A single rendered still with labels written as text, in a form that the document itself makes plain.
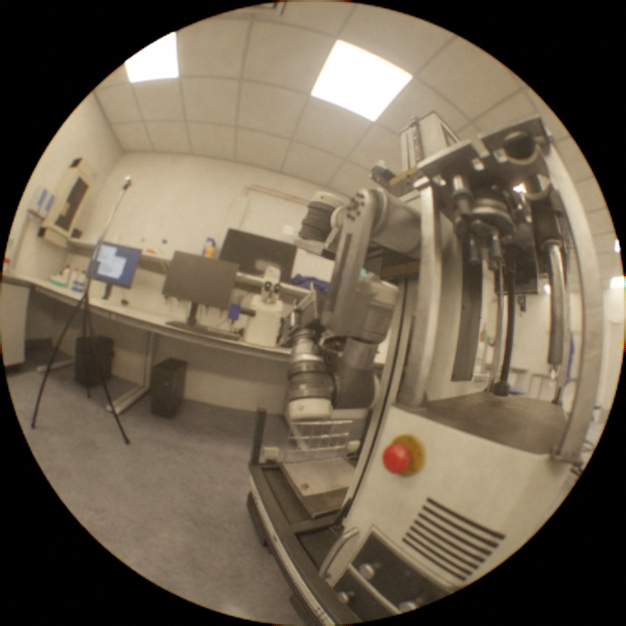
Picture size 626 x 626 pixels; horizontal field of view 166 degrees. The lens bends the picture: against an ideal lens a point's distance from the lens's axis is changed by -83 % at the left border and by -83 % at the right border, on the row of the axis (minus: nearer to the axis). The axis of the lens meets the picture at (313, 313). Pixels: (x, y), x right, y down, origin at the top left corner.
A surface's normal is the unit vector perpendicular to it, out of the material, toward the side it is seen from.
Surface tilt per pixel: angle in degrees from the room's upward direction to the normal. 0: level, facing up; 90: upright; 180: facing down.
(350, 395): 101
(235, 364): 90
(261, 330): 91
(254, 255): 86
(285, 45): 180
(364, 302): 106
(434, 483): 90
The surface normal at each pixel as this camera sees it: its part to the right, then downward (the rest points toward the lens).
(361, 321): 0.35, 0.26
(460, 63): -0.20, 0.97
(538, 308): -0.93, -0.22
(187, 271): 0.32, -0.11
